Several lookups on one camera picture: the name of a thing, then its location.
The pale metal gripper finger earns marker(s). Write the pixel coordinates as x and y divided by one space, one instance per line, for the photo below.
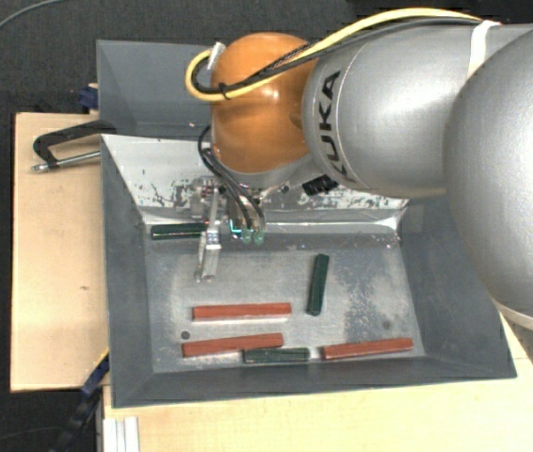
212 262
199 264

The dark green flat block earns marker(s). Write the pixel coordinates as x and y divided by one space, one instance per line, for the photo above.
318 284
276 355
177 231

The red-brown flat block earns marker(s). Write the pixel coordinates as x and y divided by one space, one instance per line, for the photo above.
241 311
366 348
232 344

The grey metal bin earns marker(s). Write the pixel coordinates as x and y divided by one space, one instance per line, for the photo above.
266 295

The pale wood flat board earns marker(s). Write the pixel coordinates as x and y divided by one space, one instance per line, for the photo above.
57 252

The black cylinder on white bracket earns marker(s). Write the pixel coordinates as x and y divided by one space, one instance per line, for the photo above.
319 185

